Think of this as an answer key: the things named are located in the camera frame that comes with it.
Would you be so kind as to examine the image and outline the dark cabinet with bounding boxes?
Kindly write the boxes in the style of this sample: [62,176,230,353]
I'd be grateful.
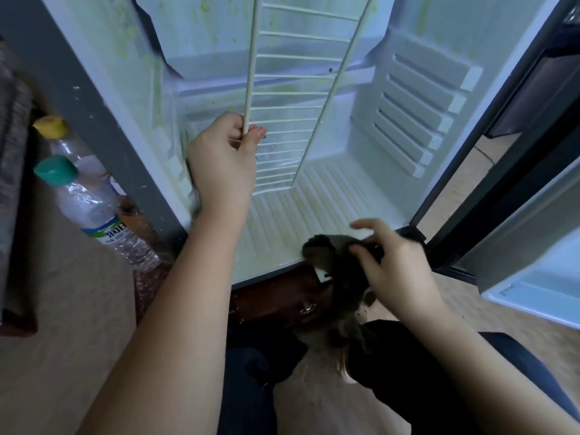
[485,4,580,140]

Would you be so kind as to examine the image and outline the person's dark trousers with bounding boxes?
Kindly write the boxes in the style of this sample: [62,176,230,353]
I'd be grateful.
[216,317,580,435]

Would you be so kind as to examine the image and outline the fridge door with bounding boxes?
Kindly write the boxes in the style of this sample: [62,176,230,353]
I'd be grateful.
[426,104,580,330]

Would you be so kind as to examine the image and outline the grey velvet sofa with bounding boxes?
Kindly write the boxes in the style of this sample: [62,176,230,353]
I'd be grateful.
[0,40,39,338]

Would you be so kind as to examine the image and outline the person's left forearm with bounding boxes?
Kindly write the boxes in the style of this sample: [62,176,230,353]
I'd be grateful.
[77,213,250,435]

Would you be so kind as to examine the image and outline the person's left hand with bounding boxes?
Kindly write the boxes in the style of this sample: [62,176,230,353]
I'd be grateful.
[185,112,268,223]

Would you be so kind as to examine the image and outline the grey mini fridge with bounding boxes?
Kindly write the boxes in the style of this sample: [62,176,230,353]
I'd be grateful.
[0,0,580,288]

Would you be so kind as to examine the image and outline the person's right forearm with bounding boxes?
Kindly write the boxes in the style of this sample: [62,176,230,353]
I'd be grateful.
[399,303,580,435]

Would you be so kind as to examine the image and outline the white wire shelf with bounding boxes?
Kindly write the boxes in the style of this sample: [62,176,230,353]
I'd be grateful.
[240,0,377,196]

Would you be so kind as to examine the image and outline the person's right hand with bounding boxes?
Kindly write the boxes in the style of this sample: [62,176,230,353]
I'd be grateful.
[349,218,445,324]

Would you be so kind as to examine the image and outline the dark grey cloth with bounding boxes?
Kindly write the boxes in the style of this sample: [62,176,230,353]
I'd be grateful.
[301,233,386,348]

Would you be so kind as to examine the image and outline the green cap water bottle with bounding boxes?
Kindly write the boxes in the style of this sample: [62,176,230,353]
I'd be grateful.
[33,155,163,270]

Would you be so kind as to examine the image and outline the orange soda bottle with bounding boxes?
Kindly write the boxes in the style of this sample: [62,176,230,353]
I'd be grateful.
[33,115,128,200]

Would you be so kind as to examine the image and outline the dark red wooden stand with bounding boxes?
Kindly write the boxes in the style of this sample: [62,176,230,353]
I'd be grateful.
[134,258,373,336]

